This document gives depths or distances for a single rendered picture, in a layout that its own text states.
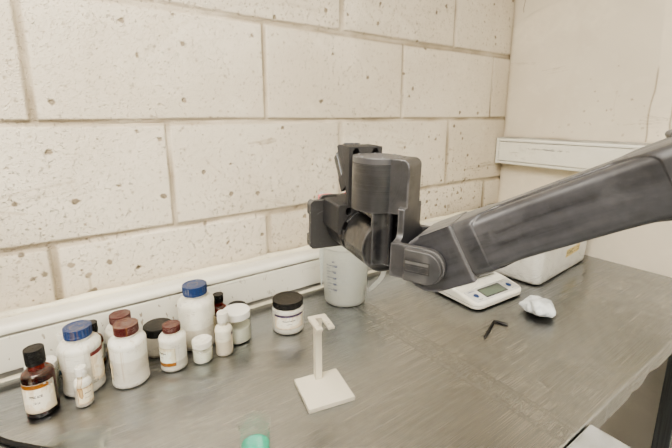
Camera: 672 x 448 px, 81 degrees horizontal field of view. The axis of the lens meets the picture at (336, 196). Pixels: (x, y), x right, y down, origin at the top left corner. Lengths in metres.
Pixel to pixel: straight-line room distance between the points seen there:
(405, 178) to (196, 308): 0.56
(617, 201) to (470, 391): 0.49
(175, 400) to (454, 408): 0.46
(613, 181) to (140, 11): 0.82
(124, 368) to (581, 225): 0.71
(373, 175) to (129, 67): 0.61
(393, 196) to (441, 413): 0.42
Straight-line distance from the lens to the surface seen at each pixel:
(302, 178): 1.03
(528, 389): 0.82
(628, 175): 0.37
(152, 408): 0.78
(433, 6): 1.36
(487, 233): 0.38
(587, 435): 0.77
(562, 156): 1.51
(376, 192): 0.41
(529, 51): 1.65
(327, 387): 0.74
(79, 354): 0.81
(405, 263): 0.39
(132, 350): 0.79
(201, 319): 0.85
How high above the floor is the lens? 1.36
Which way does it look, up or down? 12 degrees down
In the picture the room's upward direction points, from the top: straight up
